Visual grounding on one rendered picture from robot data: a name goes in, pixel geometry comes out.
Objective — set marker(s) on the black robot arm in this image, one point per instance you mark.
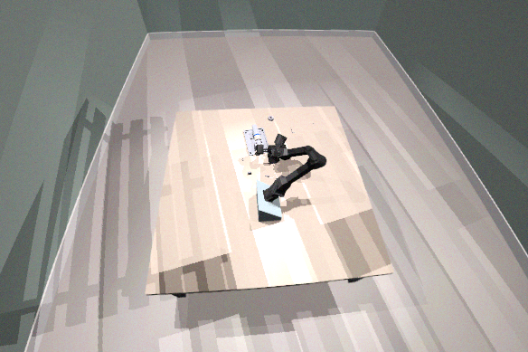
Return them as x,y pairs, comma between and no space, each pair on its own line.
283,183

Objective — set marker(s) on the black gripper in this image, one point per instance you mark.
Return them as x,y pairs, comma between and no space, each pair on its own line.
261,149

